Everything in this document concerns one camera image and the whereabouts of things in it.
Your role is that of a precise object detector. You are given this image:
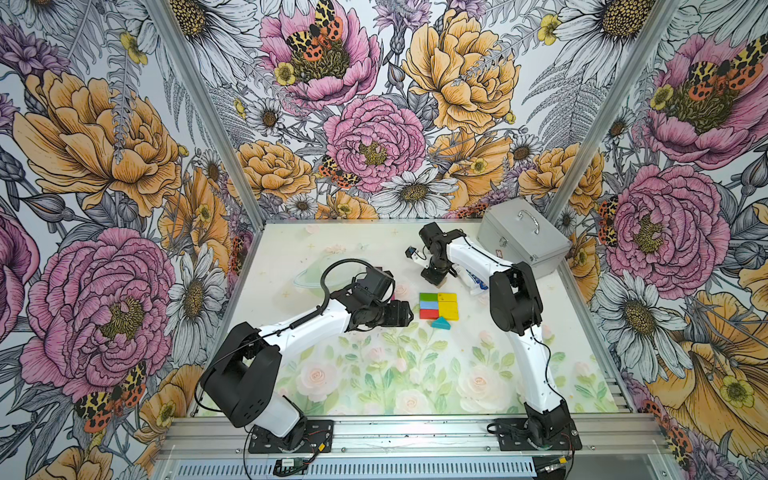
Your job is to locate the red block cluster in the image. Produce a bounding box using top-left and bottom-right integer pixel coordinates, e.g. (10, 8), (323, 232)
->
(419, 309), (440, 320)

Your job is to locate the teal triangular block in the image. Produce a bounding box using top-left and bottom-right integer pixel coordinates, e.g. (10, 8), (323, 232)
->
(430, 317), (451, 330)

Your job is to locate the yellow block cluster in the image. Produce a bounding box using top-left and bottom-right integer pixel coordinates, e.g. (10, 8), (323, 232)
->
(438, 301), (458, 311)

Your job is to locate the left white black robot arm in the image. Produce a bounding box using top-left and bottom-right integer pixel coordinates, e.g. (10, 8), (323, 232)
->
(199, 258), (413, 451)

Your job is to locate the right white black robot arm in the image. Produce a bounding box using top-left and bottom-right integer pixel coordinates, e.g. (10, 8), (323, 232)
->
(419, 222), (582, 452)

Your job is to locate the blue white plastic packet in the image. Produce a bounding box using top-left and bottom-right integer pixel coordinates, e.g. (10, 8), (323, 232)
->
(466, 271), (488, 296)

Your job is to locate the silver metal case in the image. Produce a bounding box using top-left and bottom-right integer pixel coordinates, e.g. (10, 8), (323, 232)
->
(477, 198), (571, 279)

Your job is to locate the small green circuit board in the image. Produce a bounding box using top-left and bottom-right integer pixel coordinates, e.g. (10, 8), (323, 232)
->
(273, 458), (303, 477)

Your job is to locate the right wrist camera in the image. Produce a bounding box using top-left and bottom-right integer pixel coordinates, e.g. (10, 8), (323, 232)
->
(405, 246), (429, 265)

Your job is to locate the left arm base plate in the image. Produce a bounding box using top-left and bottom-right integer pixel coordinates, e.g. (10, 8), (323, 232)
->
(247, 419), (335, 455)

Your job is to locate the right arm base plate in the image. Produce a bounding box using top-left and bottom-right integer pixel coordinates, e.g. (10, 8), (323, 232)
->
(486, 417), (583, 452)

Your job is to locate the aluminium front rail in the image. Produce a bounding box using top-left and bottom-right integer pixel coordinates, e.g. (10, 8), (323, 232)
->
(158, 412), (668, 460)

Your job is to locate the left aluminium frame post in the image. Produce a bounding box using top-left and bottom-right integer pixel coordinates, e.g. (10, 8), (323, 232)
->
(143, 0), (266, 232)

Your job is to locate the aluminium frame post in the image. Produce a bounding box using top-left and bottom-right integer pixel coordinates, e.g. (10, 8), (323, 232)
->
(143, 0), (266, 232)
(546, 0), (680, 223)

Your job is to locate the right aluminium frame post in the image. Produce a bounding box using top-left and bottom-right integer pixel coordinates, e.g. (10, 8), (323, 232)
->
(546, 0), (680, 223)

